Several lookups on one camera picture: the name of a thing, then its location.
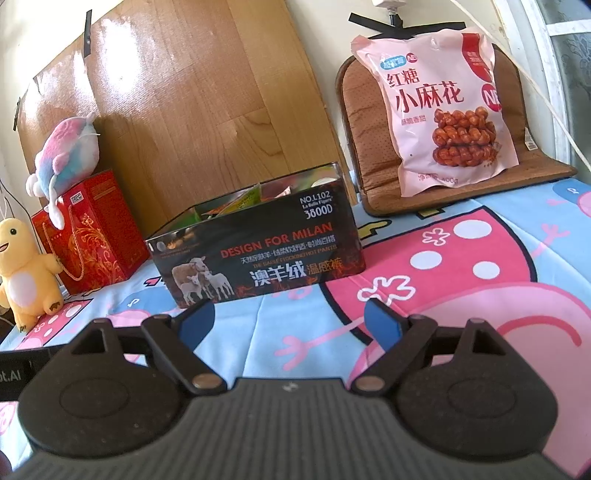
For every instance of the wooden headboard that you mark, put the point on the wooden headboard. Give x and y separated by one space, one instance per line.
184 92

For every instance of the black tape strip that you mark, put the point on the black tape strip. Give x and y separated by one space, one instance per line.
18 115
87 32

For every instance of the large pink snack bag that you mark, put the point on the large pink snack bag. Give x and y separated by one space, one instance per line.
438 92

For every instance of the yellow plush duck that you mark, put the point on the yellow plush duck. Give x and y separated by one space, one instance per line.
23 277

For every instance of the pink and blue plush toy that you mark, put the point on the pink and blue plush toy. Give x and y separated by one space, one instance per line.
69 147

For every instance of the black metal tin box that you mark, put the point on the black metal tin box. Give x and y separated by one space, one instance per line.
277 249

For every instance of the frosted patterned glass window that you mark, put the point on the frosted patterned glass window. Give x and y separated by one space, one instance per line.
568 46

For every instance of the brown chair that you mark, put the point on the brown chair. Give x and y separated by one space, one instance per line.
369 138

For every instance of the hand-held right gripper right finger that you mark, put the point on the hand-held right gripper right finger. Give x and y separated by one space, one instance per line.
381 323

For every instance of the crossed black tape strips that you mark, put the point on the crossed black tape strips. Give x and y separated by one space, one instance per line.
364 21

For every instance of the yellow-green snack packet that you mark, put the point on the yellow-green snack packet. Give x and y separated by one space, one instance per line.
247 196

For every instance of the cartoon printed bedsheet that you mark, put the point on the cartoon printed bedsheet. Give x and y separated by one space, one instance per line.
461 258

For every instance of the white charger plug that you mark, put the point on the white charger plug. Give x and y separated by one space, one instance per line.
388 2

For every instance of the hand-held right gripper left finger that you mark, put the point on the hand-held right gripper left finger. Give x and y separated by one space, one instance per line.
198 323

